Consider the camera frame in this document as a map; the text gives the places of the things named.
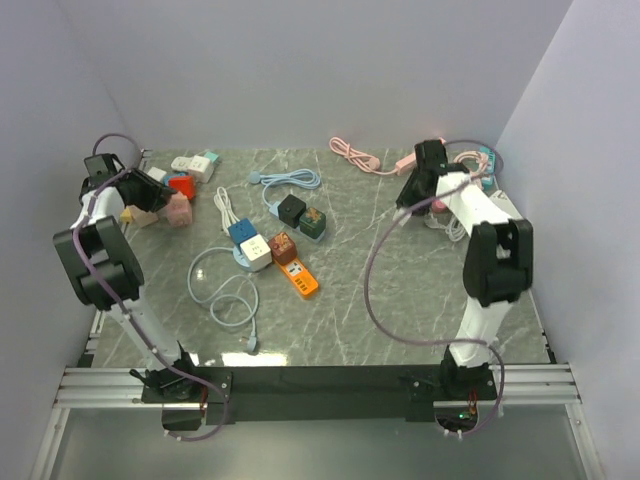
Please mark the white double adapter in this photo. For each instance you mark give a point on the white double adapter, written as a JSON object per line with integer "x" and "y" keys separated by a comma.
{"x": 181, "y": 164}

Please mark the white cube socket adapter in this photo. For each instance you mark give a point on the white cube socket adapter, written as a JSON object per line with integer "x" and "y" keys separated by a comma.
{"x": 256, "y": 253}

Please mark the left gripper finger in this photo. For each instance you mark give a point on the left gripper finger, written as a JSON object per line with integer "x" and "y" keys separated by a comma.
{"x": 145, "y": 185}
{"x": 159, "y": 200}

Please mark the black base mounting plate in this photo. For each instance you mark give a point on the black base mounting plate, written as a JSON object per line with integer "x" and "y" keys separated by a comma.
{"x": 289, "y": 393}

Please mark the pink round power strip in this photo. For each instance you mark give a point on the pink round power strip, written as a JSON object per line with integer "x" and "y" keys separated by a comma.
{"x": 471, "y": 160}

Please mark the black cube socket adapter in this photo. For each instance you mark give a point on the black cube socket adapter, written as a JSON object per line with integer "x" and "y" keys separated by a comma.
{"x": 290, "y": 210}

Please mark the dark green cube adapter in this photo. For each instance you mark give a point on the dark green cube adapter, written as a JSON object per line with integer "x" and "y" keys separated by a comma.
{"x": 312, "y": 223}

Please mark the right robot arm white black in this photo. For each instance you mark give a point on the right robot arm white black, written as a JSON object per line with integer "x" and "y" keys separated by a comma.
{"x": 498, "y": 266}

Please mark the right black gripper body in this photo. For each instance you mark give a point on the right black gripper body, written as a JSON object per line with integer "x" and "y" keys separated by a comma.
{"x": 424, "y": 195}

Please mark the teal power strip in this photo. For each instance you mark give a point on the teal power strip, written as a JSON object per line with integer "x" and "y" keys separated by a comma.
{"x": 494, "y": 160}

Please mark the pink cube socket adapter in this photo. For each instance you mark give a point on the pink cube socket adapter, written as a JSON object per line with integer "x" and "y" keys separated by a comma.
{"x": 178, "y": 211}

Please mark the red cube socket adapter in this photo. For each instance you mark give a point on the red cube socket adapter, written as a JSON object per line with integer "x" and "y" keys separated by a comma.
{"x": 184, "y": 184}

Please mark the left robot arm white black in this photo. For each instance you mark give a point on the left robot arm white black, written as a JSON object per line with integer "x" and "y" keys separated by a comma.
{"x": 104, "y": 271}

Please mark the white teal cube adapter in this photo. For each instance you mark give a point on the white teal cube adapter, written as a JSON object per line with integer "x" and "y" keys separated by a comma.
{"x": 202, "y": 167}

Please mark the small white flat adapter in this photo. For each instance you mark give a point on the small white flat adapter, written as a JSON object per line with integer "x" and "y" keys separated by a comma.
{"x": 156, "y": 174}

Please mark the aluminium rail frame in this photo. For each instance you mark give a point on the aluminium rail frame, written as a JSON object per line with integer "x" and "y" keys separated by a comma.
{"x": 114, "y": 388}

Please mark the white triangular power strip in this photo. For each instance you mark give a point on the white triangular power strip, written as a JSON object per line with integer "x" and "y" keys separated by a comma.
{"x": 502, "y": 201}

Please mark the brown cube socket adapter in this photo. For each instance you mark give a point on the brown cube socket adapter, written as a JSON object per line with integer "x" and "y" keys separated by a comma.
{"x": 283, "y": 248}

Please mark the beige pink cube adapter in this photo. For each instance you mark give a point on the beige pink cube adapter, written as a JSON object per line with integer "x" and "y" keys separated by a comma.
{"x": 143, "y": 218}

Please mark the orange power strip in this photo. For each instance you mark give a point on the orange power strip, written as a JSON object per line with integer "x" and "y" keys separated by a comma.
{"x": 300, "y": 277}

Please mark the yellow cube adapter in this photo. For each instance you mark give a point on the yellow cube adapter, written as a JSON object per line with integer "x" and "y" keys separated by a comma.
{"x": 126, "y": 216}

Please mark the blue cube socket adapter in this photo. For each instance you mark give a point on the blue cube socket adapter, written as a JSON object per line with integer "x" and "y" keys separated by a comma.
{"x": 241, "y": 231}

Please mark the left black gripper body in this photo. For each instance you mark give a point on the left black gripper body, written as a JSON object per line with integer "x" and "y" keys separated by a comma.
{"x": 143, "y": 195}

